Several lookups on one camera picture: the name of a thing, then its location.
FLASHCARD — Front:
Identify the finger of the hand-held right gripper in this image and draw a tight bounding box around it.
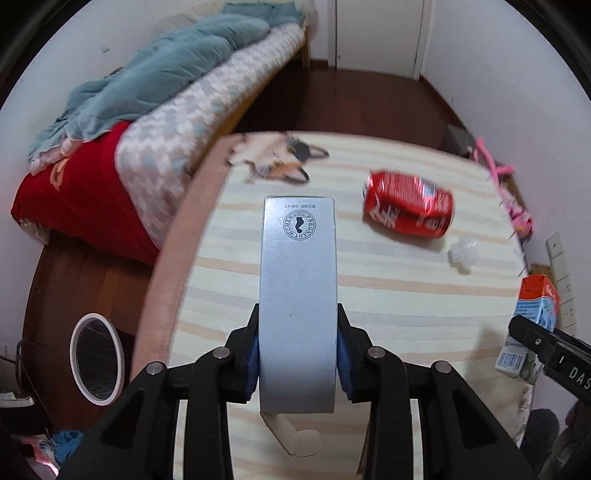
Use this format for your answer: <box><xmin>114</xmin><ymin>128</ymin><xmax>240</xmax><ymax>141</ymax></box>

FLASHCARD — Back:
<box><xmin>508</xmin><ymin>316</ymin><xmax>563</xmax><ymax>366</ymax></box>

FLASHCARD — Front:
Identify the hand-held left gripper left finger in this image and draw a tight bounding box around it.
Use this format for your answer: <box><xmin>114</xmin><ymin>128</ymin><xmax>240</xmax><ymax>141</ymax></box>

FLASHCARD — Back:
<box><xmin>58</xmin><ymin>302</ymin><xmax>262</xmax><ymax>480</ymax></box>

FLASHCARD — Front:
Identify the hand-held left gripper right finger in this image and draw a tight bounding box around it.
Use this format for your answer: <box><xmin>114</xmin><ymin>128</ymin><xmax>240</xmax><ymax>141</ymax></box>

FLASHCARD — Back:
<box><xmin>335</xmin><ymin>302</ymin><xmax>539</xmax><ymax>480</ymax></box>

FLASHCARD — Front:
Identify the blue and white milk carton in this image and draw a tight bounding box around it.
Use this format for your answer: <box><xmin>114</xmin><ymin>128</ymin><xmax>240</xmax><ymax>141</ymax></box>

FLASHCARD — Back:
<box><xmin>494</xmin><ymin>274</ymin><xmax>562</xmax><ymax>384</ymax></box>

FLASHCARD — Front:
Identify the long grey cardboard box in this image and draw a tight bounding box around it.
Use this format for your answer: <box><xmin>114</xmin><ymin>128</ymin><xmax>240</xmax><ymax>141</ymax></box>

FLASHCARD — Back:
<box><xmin>258</xmin><ymin>196</ymin><xmax>337</xmax><ymax>458</ymax></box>

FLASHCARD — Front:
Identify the white rimmed trash bin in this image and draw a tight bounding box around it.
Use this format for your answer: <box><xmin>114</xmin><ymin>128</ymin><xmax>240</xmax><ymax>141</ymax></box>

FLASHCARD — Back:
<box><xmin>69</xmin><ymin>312</ymin><xmax>126</xmax><ymax>407</ymax></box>

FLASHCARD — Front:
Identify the striped cat print tablecloth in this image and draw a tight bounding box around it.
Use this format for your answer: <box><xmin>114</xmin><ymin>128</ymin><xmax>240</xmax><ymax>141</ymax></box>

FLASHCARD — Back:
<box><xmin>136</xmin><ymin>131</ymin><xmax>537</xmax><ymax>480</ymax></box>

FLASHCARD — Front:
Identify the clear crumpled plastic piece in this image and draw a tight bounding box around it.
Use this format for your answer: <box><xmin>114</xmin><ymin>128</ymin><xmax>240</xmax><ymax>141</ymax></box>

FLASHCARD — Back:
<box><xmin>447</xmin><ymin>237</ymin><xmax>479</xmax><ymax>273</ymax></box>

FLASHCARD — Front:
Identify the pink plush toy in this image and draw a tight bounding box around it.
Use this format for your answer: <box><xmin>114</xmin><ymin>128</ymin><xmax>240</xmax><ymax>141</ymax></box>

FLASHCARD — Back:
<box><xmin>473</xmin><ymin>136</ymin><xmax>534</xmax><ymax>239</ymax></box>

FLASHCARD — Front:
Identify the crushed red soda can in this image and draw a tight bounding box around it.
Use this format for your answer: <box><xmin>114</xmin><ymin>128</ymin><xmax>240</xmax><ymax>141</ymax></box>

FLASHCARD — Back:
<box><xmin>362</xmin><ymin>169</ymin><xmax>456</xmax><ymax>239</ymax></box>

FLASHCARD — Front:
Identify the blue cloth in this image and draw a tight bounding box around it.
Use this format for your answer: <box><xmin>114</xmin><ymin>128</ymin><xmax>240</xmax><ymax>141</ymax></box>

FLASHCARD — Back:
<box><xmin>50</xmin><ymin>429</ymin><xmax>86</xmax><ymax>467</ymax></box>

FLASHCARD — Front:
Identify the grey storage box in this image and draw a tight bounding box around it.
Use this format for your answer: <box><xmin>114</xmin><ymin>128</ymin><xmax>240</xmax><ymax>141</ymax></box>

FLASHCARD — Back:
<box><xmin>445</xmin><ymin>124</ymin><xmax>476</xmax><ymax>158</ymax></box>

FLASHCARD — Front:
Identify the red blanket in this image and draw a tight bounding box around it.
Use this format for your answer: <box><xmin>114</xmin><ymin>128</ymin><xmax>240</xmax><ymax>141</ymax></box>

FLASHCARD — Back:
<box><xmin>11</xmin><ymin>120</ymin><xmax>160</xmax><ymax>267</ymax></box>

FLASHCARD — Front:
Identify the grey checkered bed sheet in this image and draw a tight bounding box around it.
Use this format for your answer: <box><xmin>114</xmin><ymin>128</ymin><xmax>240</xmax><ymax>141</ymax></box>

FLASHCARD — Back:
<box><xmin>115</xmin><ymin>23</ymin><xmax>308</xmax><ymax>248</ymax></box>

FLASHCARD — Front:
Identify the wooden bed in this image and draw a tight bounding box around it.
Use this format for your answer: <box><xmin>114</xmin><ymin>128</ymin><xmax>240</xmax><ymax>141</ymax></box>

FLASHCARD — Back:
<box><xmin>11</xmin><ymin>0</ymin><xmax>310</xmax><ymax>267</ymax></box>

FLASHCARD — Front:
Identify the teal quilt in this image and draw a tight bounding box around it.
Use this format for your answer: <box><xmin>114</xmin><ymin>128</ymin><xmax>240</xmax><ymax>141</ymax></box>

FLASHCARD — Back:
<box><xmin>28</xmin><ymin>13</ymin><xmax>271</xmax><ymax>162</ymax></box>

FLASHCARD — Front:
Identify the white door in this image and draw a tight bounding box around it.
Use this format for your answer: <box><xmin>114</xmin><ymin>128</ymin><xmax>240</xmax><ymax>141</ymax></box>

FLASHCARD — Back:
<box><xmin>329</xmin><ymin>0</ymin><xmax>428</xmax><ymax>77</ymax></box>

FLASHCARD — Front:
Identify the teal pillow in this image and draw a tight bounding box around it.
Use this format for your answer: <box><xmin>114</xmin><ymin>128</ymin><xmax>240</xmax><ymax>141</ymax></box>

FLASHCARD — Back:
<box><xmin>267</xmin><ymin>1</ymin><xmax>306</xmax><ymax>27</ymax></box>

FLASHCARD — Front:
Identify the white wall socket strip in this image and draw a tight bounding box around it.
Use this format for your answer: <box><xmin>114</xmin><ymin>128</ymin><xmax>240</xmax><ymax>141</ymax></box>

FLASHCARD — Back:
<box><xmin>544</xmin><ymin>233</ymin><xmax>578</xmax><ymax>333</ymax></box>

